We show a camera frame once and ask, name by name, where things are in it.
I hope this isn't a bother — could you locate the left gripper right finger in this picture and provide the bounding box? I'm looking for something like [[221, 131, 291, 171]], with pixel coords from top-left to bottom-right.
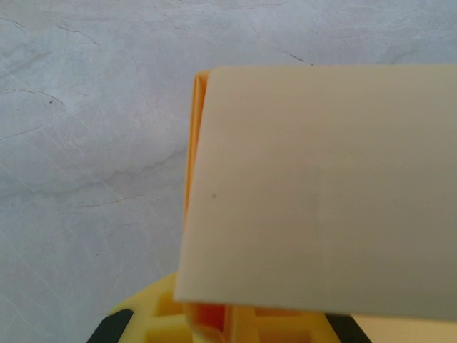
[[228, 305, 374, 343]]

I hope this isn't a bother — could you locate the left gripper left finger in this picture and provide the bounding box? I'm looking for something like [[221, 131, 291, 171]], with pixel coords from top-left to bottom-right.
[[85, 272, 194, 343]]

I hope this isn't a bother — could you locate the yellow paper box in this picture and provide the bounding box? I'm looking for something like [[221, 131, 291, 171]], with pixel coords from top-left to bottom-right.
[[173, 64, 457, 343]]

